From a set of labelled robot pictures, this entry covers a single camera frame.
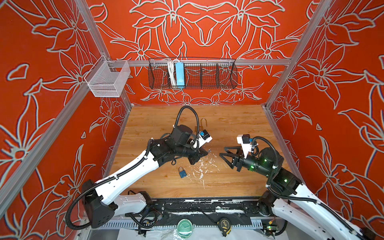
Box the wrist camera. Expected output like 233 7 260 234
193 130 213 149
237 134 254 158

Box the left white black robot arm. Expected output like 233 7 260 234
65 106 212 230

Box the white mesh basket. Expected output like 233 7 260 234
84 56 131 98

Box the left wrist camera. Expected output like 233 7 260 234
193 130 213 149

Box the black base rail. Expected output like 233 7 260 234
152 197 275 218

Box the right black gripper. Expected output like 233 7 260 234
219 145 275 179

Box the light blue box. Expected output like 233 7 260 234
175 62 185 89

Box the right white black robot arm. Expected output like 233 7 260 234
220 134 376 240

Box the black wire basket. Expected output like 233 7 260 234
148 57 239 90

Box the green tape roll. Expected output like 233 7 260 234
177 219 194 239

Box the brass padlock long shackle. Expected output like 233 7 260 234
200 118 208 131

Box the blue padlock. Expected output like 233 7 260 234
178 167 188 179

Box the white coiled cable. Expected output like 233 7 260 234
166 59 177 87

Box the black yellow tape measure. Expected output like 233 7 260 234
217 217 232 237

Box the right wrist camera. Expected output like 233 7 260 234
237 134 254 158

